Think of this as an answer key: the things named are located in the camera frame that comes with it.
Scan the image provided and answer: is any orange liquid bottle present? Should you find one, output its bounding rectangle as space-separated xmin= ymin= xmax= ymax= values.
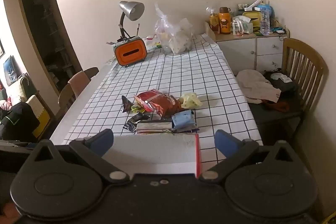
xmin=209 ymin=11 xmax=219 ymax=31

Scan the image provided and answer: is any dark brown chair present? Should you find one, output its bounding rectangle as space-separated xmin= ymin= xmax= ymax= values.
xmin=84 ymin=67 xmax=100 ymax=80

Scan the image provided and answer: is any bright red snack bag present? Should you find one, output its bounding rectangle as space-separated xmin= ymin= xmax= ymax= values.
xmin=134 ymin=90 xmax=168 ymax=112

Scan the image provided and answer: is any white black checkered tablecloth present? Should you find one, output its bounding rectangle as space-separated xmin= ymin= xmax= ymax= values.
xmin=64 ymin=33 xmax=264 ymax=161

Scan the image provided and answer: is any orange red cloth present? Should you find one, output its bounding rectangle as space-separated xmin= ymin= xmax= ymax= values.
xmin=262 ymin=99 xmax=290 ymax=112

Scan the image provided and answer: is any silver desk lamp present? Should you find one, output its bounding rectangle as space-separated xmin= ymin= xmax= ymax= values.
xmin=106 ymin=1 xmax=145 ymax=45

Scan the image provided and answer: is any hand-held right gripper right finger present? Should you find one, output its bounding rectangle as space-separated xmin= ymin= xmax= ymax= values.
xmin=198 ymin=130 xmax=305 ymax=184

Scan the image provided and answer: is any white cabinet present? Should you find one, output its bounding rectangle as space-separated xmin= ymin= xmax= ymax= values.
xmin=205 ymin=21 xmax=289 ymax=75

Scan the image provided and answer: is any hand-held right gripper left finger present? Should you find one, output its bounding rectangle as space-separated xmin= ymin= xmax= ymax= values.
xmin=26 ymin=129 xmax=130 ymax=184

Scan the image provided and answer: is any brown wooden chair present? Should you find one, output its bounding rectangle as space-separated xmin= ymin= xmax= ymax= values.
xmin=58 ymin=83 xmax=76 ymax=114

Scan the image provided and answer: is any white cardboard box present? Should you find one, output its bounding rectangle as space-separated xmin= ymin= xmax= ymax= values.
xmin=101 ymin=133 xmax=202 ymax=178

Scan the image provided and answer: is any wooden slatted chair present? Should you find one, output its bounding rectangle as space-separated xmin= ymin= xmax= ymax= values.
xmin=248 ymin=38 xmax=329 ymax=140

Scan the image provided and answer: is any clear plastic bag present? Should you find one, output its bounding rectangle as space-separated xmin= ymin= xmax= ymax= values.
xmin=154 ymin=2 xmax=194 ymax=55

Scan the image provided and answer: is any pale yellow snack packet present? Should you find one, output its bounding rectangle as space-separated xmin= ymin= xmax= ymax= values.
xmin=181 ymin=92 xmax=203 ymax=110

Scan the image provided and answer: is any black jacket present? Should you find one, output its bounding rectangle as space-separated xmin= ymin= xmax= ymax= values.
xmin=0 ymin=102 xmax=40 ymax=141

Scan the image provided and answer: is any black triangular snack packet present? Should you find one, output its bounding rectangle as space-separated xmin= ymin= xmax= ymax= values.
xmin=121 ymin=95 xmax=135 ymax=113

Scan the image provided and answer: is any blue globe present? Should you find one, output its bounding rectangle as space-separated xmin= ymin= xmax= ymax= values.
xmin=257 ymin=3 xmax=275 ymax=20

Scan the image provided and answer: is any beige cloth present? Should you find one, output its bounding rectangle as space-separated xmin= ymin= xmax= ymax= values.
xmin=236 ymin=69 xmax=281 ymax=104

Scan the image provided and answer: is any blue wall poster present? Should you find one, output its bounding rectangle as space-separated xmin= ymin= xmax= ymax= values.
xmin=3 ymin=55 xmax=19 ymax=86

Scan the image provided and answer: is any silver snack packet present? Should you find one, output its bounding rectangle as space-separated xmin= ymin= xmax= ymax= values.
xmin=135 ymin=120 xmax=174 ymax=134

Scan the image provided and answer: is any dark bookcase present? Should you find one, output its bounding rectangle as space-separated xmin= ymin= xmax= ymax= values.
xmin=17 ymin=0 xmax=82 ymax=101

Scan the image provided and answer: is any orange thermos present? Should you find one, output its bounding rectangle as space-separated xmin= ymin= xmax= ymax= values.
xmin=218 ymin=7 xmax=231 ymax=34

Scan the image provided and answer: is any blue snack packet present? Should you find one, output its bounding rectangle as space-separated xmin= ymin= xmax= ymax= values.
xmin=171 ymin=110 xmax=196 ymax=131

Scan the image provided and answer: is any green wipes pack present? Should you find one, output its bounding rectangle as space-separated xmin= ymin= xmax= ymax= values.
xmin=144 ymin=35 xmax=162 ymax=51

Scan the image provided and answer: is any yellow tissue box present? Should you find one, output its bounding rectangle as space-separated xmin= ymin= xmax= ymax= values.
xmin=242 ymin=11 xmax=262 ymax=33

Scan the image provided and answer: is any orange tissue box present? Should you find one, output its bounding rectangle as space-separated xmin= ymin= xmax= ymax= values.
xmin=113 ymin=36 xmax=147 ymax=67

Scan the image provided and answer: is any white gift bag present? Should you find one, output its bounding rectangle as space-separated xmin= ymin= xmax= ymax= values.
xmin=232 ymin=17 xmax=254 ymax=36

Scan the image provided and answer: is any yellow white cushion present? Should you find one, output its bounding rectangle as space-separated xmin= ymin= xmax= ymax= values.
xmin=26 ymin=94 xmax=51 ymax=138

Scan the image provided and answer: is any black bag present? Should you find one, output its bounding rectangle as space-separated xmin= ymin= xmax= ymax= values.
xmin=263 ymin=69 xmax=298 ymax=94

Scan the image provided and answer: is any clear water bottle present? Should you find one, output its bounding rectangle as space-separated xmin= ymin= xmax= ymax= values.
xmin=261 ymin=7 xmax=271 ymax=36

